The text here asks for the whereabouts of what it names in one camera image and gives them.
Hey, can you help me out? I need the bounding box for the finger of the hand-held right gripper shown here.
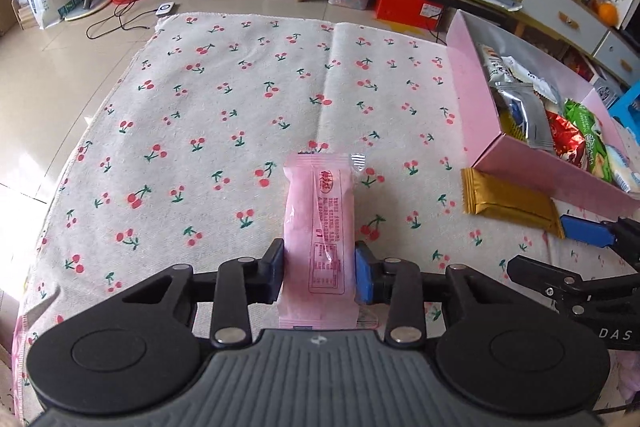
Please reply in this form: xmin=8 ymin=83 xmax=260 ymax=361
xmin=560 ymin=214 xmax=640 ymax=268
xmin=506 ymin=255 xmax=608 ymax=318

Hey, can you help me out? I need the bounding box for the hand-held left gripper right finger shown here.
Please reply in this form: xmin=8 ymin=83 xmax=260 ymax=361
xmin=355 ymin=242 xmax=518 ymax=349

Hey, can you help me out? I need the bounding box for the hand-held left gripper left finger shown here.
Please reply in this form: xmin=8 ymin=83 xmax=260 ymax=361
xmin=122 ymin=238 xmax=285 ymax=349

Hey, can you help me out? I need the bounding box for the pink snack packet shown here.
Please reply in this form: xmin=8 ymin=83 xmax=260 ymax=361
xmin=277 ymin=152 xmax=368 ymax=333

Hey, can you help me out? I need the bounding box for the gold snack packet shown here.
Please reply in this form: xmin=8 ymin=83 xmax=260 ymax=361
xmin=460 ymin=168 xmax=566 ymax=239

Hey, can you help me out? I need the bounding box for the pink cardboard box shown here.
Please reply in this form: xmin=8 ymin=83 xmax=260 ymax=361
xmin=445 ymin=9 xmax=640 ymax=220

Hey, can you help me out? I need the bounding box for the pale white snack packet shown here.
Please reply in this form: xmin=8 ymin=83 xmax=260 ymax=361
xmin=605 ymin=144 xmax=640 ymax=194

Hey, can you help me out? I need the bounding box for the red snack packet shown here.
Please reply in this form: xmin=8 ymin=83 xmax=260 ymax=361
xmin=545 ymin=111 xmax=588 ymax=168

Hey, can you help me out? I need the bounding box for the green snack packet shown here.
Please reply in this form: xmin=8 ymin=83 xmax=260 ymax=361
xmin=565 ymin=99 xmax=608 ymax=180

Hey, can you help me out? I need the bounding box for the yellow snack packet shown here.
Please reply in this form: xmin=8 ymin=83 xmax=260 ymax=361
xmin=500 ymin=107 xmax=531 ymax=142

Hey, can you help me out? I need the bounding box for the blue plastic stool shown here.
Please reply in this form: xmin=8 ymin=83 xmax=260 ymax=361
xmin=610 ymin=82 xmax=640 ymax=132

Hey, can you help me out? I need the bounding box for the silver snack packet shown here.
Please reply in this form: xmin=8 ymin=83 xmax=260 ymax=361
xmin=492 ymin=77 xmax=553 ymax=152

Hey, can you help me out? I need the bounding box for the white blue snack packet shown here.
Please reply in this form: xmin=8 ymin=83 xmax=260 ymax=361
xmin=500 ymin=56 xmax=563 ymax=104

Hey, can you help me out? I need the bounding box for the cherry print cloth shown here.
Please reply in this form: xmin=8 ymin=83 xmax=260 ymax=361
xmin=12 ymin=11 xmax=640 ymax=427

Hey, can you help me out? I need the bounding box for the grey drawer orange knob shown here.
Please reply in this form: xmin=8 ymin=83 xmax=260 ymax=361
xmin=520 ymin=0 xmax=608 ymax=54
xmin=594 ymin=29 xmax=640 ymax=86

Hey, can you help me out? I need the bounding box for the red cardboard box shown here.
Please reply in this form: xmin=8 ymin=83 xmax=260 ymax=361
xmin=375 ymin=0 xmax=446 ymax=32

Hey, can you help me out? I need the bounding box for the thin black cable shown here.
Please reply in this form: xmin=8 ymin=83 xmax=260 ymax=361
xmin=86 ymin=4 xmax=158 ymax=40

